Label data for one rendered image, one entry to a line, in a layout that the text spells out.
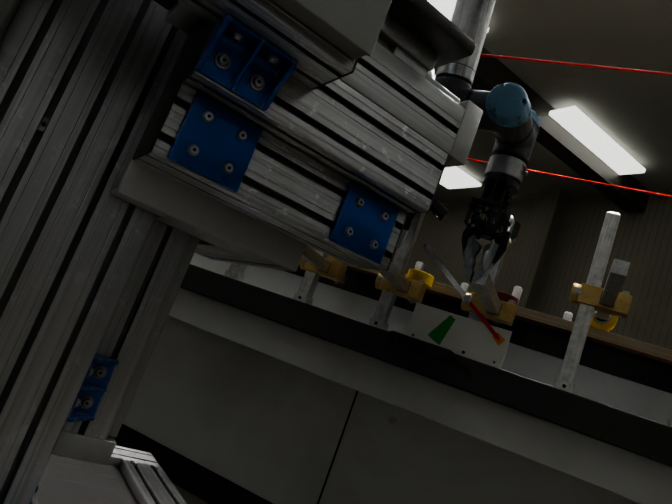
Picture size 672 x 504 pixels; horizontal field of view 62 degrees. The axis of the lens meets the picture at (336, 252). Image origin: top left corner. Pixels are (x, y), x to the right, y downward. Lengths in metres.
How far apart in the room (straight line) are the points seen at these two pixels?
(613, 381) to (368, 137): 1.17
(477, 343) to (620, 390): 0.42
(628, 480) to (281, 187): 1.10
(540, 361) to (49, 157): 1.36
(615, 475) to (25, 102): 1.36
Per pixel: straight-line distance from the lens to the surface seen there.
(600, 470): 1.51
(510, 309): 1.52
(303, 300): 1.67
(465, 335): 1.52
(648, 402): 1.73
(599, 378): 1.72
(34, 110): 0.80
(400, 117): 0.77
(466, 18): 1.20
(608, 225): 1.59
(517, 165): 1.17
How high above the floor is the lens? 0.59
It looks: 10 degrees up
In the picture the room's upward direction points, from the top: 21 degrees clockwise
